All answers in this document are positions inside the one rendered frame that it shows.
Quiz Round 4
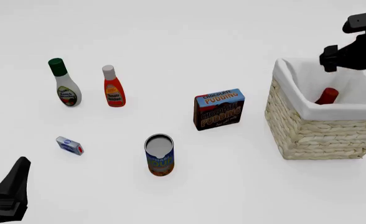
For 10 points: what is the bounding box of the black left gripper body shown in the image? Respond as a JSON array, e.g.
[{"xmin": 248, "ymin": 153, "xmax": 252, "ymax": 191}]
[{"xmin": 0, "ymin": 202, "xmax": 28, "ymax": 222}]

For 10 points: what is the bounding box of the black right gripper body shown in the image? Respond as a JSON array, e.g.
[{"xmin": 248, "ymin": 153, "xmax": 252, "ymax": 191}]
[{"xmin": 319, "ymin": 45, "xmax": 340, "ymax": 73}]

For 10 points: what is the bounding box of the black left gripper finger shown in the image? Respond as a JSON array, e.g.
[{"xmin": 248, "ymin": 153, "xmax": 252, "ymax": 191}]
[{"xmin": 0, "ymin": 156, "xmax": 32, "ymax": 207}]

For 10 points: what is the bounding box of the red-capped bbq sauce bottle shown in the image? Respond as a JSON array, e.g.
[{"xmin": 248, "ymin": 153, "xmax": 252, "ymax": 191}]
[{"xmin": 314, "ymin": 87, "xmax": 340, "ymax": 106}]

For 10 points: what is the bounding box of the wicker basket with white liner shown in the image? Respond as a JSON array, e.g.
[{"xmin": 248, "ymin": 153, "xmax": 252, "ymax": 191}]
[{"xmin": 264, "ymin": 57, "xmax": 366, "ymax": 161}]

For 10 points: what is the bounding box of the black plate on stalk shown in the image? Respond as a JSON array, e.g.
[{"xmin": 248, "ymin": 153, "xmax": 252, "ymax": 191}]
[{"xmin": 342, "ymin": 9, "xmax": 366, "ymax": 35}]

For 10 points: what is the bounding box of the small blue-white cream cheese box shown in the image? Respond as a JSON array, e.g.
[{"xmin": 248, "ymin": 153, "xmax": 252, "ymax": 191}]
[{"xmin": 55, "ymin": 136, "xmax": 85, "ymax": 157}]

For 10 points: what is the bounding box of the white ranch dressing bottle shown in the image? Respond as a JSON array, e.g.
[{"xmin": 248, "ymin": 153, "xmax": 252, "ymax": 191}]
[{"xmin": 47, "ymin": 57, "xmax": 83, "ymax": 108}]

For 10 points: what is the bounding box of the chocolate pudding box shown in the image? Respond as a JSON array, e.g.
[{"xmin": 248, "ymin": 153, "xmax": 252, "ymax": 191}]
[{"xmin": 193, "ymin": 88, "xmax": 246, "ymax": 132}]

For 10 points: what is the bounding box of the alphabet soup can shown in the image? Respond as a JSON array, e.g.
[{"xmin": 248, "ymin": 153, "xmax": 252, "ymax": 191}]
[{"xmin": 144, "ymin": 133, "xmax": 175, "ymax": 177}]

